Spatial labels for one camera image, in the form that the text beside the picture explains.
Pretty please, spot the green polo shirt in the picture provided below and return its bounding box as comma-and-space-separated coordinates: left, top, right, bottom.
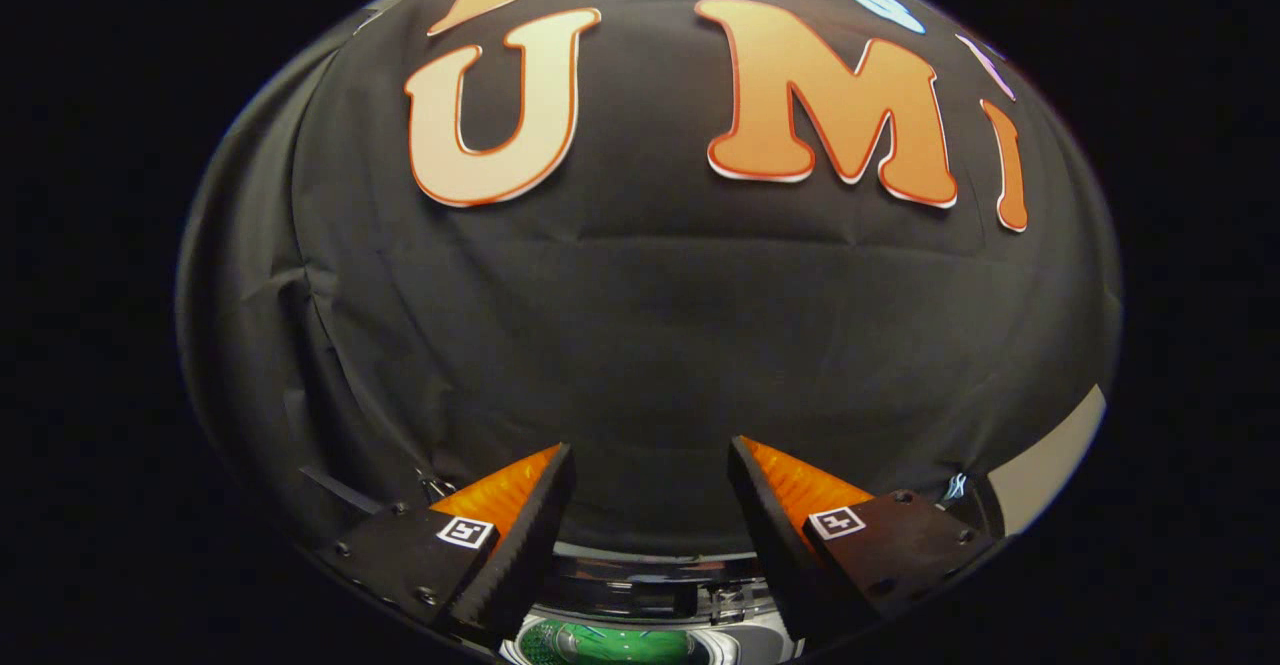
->
545, 622, 696, 664

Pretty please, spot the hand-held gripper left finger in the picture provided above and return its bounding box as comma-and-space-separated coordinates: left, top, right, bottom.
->
318, 442, 578, 648

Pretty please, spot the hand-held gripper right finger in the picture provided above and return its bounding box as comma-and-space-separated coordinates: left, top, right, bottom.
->
727, 436, 997, 644

